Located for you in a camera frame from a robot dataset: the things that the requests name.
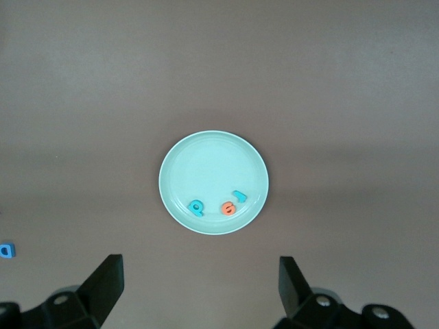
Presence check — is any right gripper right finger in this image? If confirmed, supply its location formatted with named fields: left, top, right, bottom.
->
left=270, top=256, right=418, bottom=329

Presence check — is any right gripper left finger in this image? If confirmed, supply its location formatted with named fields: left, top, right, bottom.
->
left=0, top=254, right=123, bottom=329

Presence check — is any teal foam letter p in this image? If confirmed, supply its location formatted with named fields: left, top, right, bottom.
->
left=187, top=199, right=206, bottom=218

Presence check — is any mint green plate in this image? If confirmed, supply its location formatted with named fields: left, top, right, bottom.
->
left=158, top=130, right=270, bottom=236

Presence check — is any brown table cover sheet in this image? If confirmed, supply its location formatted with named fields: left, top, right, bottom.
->
left=0, top=0, right=439, bottom=329

